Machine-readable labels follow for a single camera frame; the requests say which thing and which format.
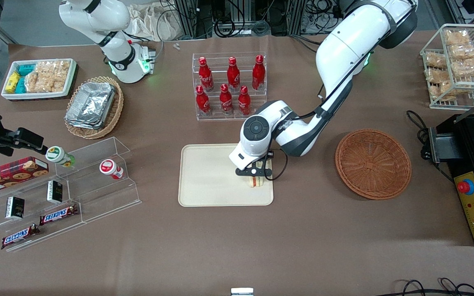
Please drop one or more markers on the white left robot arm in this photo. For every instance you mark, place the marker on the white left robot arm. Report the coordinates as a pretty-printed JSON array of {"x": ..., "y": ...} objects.
[{"x": 344, "y": 49}]

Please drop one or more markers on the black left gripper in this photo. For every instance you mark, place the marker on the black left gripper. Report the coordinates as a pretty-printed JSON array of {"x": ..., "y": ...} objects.
[{"x": 270, "y": 153}]

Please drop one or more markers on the beige cloth bag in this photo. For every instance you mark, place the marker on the beige cloth bag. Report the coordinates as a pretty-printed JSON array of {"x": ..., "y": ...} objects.
[{"x": 150, "y": 22}]

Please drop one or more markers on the clear fried snack packet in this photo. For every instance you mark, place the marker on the clear fried snack packet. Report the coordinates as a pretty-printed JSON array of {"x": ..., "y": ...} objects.
[
  {"x": 464, "y": 52},
  {"x": 436, "y": 75},
  {"x": 440, "y": 92},
  {"x": 457, "y": 38},
  {"x": 467, "y": 68},
  {"x": 435, "y": 60}
]

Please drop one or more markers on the red plaid cookie box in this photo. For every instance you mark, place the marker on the red plaid cookie box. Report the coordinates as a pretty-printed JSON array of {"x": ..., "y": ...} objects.
[{"x": 10, "y": 174}]

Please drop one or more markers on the red cola bottle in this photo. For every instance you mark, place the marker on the red cola bottle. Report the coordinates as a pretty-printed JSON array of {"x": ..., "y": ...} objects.
[
  {"x": 244, "y": 102},
  {"x": 226, "y": 100},
  {"x": 233, "y": 76},
  {"x": 205, "y": 76},
  {"x": 202, "y": 102},
  {"x": 258, "y": 74}
]

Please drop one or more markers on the black countertop appliance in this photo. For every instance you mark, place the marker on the black countertop appliance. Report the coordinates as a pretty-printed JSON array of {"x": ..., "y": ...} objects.
[{"x": 467, "y": 144}]

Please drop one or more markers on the green lid yoghurt bottle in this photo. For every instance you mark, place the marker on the green lid yoghurt bottle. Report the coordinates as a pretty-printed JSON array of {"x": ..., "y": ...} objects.
[{"x": 58, "y": 155}]

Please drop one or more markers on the Snickers chocolate bar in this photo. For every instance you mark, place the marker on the Snickers chocolate bar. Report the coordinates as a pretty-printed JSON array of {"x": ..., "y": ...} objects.
[
  {"x": 19, "y": 237},
  {"x": 58, "y": 214}
]

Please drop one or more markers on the brown wicker basket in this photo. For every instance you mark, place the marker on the brown wicker basket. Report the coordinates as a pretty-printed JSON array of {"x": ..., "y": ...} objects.
[{"x": 372, "y": 164}]

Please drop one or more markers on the small black white box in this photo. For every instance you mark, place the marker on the small black white box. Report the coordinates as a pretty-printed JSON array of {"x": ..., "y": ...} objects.
[
  {"x": 15, "y": 207},
  {"x": 54, "y": 192}
]

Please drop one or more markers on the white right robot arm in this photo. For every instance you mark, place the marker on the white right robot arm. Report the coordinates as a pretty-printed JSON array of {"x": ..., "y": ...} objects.
[{"x": 117, "y": 61}]

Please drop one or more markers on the aluminium foil tray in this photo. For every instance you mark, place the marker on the aluminium foil tray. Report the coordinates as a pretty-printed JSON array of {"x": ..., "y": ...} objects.
[{"x": 91, "y": 102}]

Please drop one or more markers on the clear rice cracker packet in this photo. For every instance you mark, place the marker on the clear rice cracker packet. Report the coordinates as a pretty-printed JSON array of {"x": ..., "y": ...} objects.
[
  {"x": 43, "y": 84},
  {"x": 54, "y": 68}
]

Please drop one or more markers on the red lid yoghurt bottle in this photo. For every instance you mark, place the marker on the red lid yoghurt bottle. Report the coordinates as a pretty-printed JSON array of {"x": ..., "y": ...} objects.
[{"x": 110, "y": 168}]

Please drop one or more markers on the aluminium frame post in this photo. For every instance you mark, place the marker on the aluminium frame post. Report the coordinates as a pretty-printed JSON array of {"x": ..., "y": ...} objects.
[{"x": 187, "y": 18}]

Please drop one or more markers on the yellow snack packet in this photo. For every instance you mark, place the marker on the yellow snack packet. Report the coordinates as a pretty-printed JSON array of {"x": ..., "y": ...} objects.
[{"x": 12, "y": 82}]

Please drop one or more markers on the white rectangular snack tray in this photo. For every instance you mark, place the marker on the white rectangular snack tray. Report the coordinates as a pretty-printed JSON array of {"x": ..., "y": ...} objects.
[{"x": 39, "y": 95}]

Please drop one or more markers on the clear acrylic bottle rack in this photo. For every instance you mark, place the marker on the clear acrylic bottle rack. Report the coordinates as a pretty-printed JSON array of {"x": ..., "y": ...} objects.
[{"x": 220, "y": 115}]

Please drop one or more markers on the teal snack packet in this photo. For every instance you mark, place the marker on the teal snack packet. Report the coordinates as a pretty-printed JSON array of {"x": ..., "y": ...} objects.
[
  {"x": 21, "y": 85},
  {"x": 26, "y": 70}
]

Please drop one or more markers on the red emergency stop button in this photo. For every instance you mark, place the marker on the red emergency stop button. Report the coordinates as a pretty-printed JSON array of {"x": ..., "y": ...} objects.
[{"x": 465, "y": 187}]

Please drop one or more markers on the clear acrylic step shelf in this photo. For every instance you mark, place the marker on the clear acrylic step shelf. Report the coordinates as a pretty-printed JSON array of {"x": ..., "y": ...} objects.
[
  {"x": 35, "y": 230},
  {"x": 105, "y": 193}
]

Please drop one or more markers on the beige plastic tray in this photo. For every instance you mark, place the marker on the beige plastic tray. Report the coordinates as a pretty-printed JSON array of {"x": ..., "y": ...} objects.
[{"x": 208, "y": 181}]

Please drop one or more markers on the light wicker oval basket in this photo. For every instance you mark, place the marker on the light wicker oval basket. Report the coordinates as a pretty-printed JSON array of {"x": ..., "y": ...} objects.
[{"x": 115, "y": 111}]

